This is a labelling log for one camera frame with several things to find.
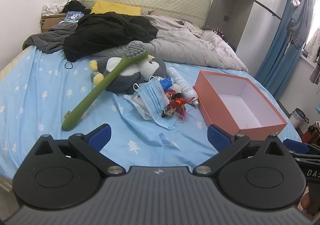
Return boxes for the white spray bottle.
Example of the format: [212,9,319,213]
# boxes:
[167,68,199,107]

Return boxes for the white waste bin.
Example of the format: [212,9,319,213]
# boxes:
[289,108,309,129]

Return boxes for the cardboard box bedside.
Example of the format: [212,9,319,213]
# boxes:
[40,13,66,32]

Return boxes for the grey duvet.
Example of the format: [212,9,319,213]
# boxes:
[93,14,249,73]

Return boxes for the dark grey blanket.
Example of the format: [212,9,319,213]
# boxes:
[22,21,78,54]

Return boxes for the person's right hand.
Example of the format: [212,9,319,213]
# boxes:
[298,191,313,217]

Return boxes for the blue surgical face mask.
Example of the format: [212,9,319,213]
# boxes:
[133,77,184,130]

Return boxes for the green long-handled back brush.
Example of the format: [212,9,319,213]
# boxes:
[62,41,148,131]

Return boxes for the red foil snack packet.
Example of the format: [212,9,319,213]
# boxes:
[161,90,195,118]

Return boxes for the hanging grey garment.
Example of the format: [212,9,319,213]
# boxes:
[286,0,314,50]

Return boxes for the blue curtain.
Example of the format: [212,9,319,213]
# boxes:
[254,0,314,100]

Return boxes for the grey penguin plush toy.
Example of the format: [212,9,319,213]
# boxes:
[89,56,167,94]

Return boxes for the white tissue cloth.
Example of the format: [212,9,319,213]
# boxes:
[123,92,152,120]

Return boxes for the yellow pillow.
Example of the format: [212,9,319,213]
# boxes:
[91,0,142,16]

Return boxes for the blue snack bag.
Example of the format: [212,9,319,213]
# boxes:
[159,78,174,91]

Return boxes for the black clothing pile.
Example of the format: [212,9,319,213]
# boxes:
[63,12,158,62]

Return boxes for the salmon pink cardboard box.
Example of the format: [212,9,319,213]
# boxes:
[194,70,287,140]

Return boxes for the grey wardrobe cabinet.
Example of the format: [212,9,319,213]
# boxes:
[204,0,283,51]

